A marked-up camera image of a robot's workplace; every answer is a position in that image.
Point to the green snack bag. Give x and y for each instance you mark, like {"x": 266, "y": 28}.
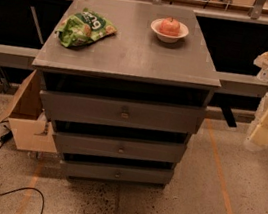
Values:
{"x": 83, "y": 28}

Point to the top grey drawer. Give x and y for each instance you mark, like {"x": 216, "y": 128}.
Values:
{"x": 120, "y": 112}

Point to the red apple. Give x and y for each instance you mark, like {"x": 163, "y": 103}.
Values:
{"x": 169, "y": 26}

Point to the grey drawer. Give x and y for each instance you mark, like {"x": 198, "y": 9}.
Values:
{"x": 118, "y": 147}
{"x": 116, "y": 173}
{"x": 120, "y": 112}

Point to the middle grey drawer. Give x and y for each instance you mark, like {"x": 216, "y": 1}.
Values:
{"x": 118, "y": 147}

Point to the white paper bowl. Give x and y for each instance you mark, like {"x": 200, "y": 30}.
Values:
{"x": 155, "y": 26}

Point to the bottom grey drawer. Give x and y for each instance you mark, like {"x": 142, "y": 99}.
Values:
{"x": 116, "y": 173}

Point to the brown cardboard box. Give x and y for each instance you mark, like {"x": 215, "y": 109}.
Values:
{"x": 30, "y": 128}

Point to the grey metal rail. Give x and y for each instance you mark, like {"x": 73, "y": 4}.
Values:
{"x": 17, "y": 57}

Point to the grey drawer cabinet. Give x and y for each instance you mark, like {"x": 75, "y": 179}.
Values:
{"x": 133, "y": 65}

